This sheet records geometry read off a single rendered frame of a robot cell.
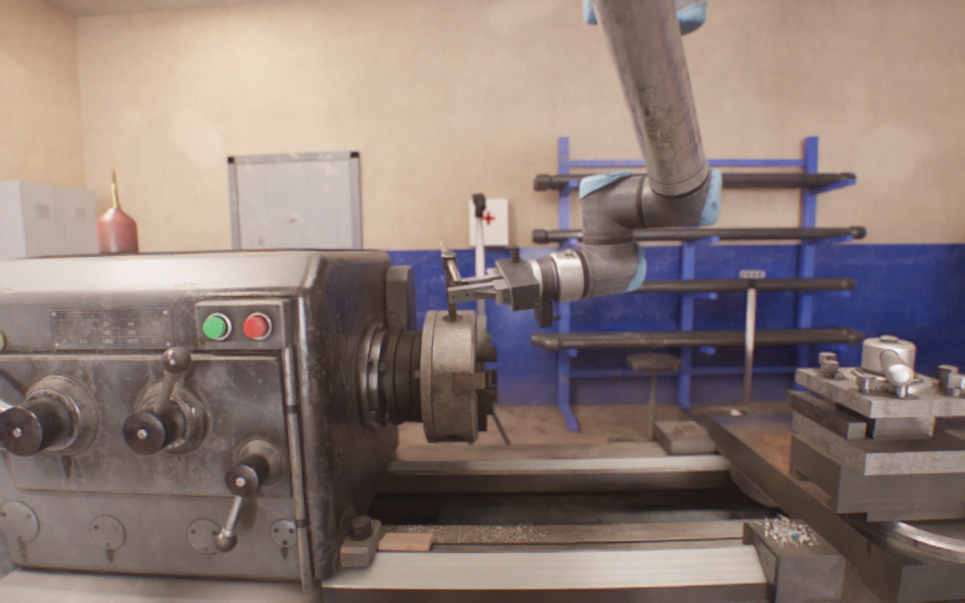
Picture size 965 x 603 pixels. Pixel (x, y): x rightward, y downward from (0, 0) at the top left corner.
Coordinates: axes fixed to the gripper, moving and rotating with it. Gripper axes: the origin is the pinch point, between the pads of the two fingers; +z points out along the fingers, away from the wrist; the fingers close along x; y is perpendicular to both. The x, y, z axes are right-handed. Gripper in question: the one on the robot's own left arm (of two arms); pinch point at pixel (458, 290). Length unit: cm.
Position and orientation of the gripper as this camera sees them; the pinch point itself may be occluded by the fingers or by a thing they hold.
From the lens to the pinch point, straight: 83.7
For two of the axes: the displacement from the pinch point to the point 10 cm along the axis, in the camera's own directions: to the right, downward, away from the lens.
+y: -0.7, -9.0, -4.3
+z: -9.8, 1.4, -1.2
